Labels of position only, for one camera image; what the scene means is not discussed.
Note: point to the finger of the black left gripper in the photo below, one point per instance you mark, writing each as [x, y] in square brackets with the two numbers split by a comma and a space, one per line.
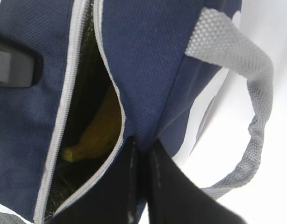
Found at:
[20, 66]

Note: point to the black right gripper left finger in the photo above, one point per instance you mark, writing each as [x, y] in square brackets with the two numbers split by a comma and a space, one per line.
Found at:
[117, 198]

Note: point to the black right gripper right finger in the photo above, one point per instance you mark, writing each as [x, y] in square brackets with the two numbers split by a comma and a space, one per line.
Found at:
[174, 199]

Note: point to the yellow banana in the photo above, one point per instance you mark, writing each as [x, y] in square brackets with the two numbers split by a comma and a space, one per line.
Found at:
[101, 134]

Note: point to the navy lunch bag grey trim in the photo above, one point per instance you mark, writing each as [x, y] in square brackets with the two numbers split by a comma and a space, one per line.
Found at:
[164, 59]

